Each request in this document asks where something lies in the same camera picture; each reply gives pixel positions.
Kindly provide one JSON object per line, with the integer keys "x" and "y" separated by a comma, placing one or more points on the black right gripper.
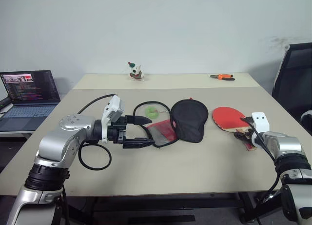
{"x": 249, "y": 135}

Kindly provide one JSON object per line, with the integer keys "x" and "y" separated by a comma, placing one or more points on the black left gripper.
{"x": 118, "y": 131}

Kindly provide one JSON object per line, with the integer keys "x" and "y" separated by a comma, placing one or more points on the red table tennis paddle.
{"x": 226, "y": 118}

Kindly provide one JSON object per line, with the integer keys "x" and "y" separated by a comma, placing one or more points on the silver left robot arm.
{"x": 56, "y": 142}

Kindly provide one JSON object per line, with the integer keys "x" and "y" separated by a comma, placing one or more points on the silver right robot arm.
{"x": 287, "y": 149}

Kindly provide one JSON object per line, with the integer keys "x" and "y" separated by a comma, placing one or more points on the black paddle case red lining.
{"x": 188, "y": 120}

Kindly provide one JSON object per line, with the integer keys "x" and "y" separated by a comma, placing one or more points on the orange black pliers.
{"x": 223, "y": 76}

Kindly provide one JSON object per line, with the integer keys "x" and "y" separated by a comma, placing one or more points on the white plush toy red hat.
{"x": 134, "y": 71}

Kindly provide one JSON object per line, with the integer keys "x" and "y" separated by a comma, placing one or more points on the black office chair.
{"x": 292, "y": 88}

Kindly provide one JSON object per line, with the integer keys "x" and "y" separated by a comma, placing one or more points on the open laptop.
{"x": 29, "y": 95}

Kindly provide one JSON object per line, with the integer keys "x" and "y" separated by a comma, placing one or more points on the dark box with green stripe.
{"x": 4, "y": 104}

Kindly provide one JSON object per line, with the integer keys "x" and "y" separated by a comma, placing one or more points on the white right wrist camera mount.
{"x": 260, "y": 121}

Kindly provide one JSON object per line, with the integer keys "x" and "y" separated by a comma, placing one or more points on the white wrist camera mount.
{"x": 114, "y": 110}
{"x": 260, "y": 121}

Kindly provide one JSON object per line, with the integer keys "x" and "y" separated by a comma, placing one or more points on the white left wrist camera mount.
{"x": 114, "y": 110}

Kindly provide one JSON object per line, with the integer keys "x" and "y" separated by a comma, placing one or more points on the black table frame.
{"x": 170, "y": 205}

